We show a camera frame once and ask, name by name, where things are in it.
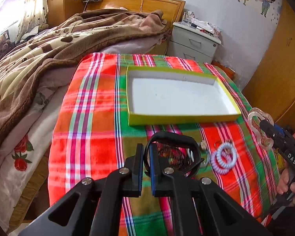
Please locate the yellow-green cardboard tray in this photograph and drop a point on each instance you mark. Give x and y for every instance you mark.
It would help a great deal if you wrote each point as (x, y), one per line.
(163, 96)

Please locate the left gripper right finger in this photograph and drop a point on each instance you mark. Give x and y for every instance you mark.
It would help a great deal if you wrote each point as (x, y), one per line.
(199, 207)

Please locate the black fitness band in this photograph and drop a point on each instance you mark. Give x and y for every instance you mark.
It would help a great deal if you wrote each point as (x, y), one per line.
(177, 141)

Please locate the floral white bedsheet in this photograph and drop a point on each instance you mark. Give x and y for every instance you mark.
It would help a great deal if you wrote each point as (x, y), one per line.
(24, 154)

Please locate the orange wooden stool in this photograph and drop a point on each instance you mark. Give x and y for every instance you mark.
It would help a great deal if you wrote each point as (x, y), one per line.
(229, 72)

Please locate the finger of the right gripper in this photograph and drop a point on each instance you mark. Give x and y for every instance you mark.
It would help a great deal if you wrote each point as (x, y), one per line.
(267, 128)
(279, 129)

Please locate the plaid red green cloth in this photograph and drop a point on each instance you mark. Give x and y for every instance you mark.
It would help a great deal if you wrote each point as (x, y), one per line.
(92, 137)

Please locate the spotted curtain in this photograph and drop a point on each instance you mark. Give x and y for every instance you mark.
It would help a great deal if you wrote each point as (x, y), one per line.
(35, 14)

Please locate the grey bedside cabinet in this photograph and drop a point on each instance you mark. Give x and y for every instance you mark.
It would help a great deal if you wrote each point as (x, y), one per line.
(188, 42)

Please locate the wooden headboard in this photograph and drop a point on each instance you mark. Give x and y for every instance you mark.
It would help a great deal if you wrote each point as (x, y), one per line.
(172, 9)

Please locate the wooden wardrobe right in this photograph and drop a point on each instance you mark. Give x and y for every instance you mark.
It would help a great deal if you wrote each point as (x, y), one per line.
(272, 86)

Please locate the brown paw print blanket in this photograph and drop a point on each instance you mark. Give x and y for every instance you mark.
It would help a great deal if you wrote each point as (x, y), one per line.
(63, 47)

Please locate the clear beige hair claw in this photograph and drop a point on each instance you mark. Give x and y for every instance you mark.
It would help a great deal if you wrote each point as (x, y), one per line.
(255, 116)

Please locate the clutter on cabinet top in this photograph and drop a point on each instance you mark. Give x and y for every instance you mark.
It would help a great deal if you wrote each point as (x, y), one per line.
(188, 18)

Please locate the right hand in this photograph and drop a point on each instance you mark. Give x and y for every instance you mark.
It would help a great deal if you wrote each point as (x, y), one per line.
(283, 187)

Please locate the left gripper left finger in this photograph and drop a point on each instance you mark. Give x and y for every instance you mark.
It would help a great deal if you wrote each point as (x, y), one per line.
(92, 207)

